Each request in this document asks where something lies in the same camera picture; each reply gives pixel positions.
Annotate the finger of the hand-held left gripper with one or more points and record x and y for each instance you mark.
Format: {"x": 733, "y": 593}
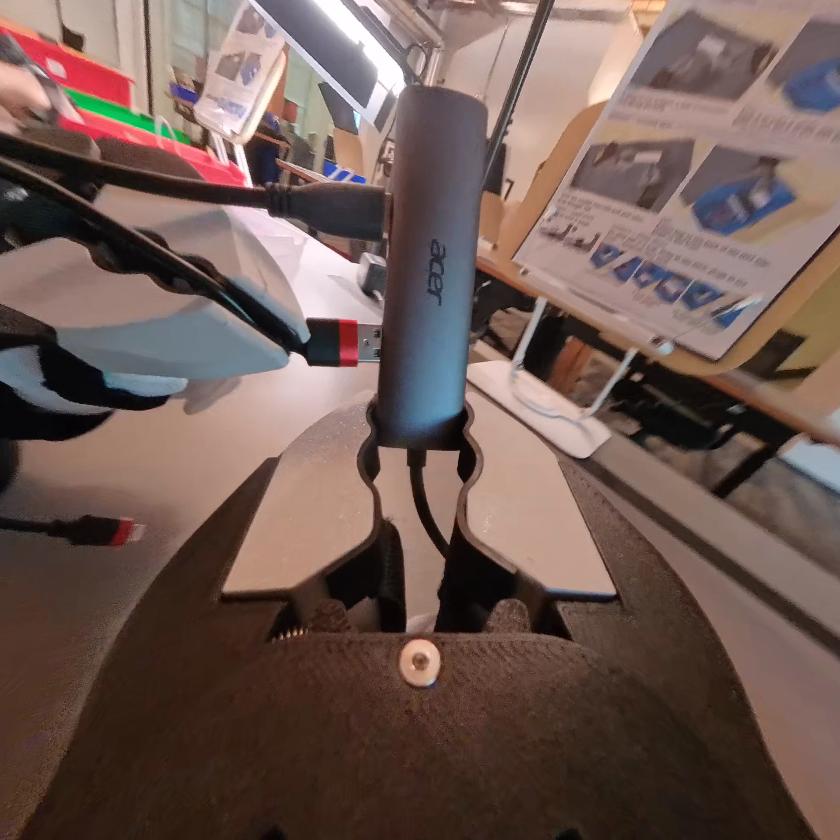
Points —
{"x": 131, "y": 315}
{"x": 216, "y": 243}

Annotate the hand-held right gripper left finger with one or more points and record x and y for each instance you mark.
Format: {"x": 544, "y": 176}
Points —
{"x": 308, "y": 518}

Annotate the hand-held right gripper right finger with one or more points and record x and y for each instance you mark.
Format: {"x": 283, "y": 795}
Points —
{"x": 525, "y": 525}

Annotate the grey usb hub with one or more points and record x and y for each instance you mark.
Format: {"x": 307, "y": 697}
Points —
{"x": 426, "y": 197}

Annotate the person's left hand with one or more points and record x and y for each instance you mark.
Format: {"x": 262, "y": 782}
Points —
{"x": 26, "y": 374}

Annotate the green plastic bin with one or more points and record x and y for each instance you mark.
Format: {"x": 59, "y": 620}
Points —
{"x": 124, "y": 115}

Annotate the small instruction sheet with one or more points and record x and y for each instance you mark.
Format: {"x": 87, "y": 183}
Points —
{"x": 239, "y": 72}

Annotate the blue plastic bin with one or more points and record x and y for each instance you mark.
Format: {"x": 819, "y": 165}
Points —
{"x": 344, "y": 174}

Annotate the small black adapter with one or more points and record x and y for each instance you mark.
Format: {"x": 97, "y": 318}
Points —
{"x": 373, "y": 275}

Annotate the black light panel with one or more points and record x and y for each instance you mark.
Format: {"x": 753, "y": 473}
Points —
{"x": 341, "y": 65}

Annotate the wooden side desk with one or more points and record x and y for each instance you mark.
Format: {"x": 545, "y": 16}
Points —
{"x": 499, "y": 269}

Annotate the black stand pole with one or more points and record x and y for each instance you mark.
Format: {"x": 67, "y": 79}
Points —
{"x": 518, "y": 79}

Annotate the instruction sheet on stand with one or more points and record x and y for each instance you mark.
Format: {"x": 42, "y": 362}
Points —
{"x": 558, "y": 170}

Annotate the printed instruction sheet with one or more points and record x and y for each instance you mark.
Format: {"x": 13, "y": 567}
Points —
{"x": 689, "y": 197}

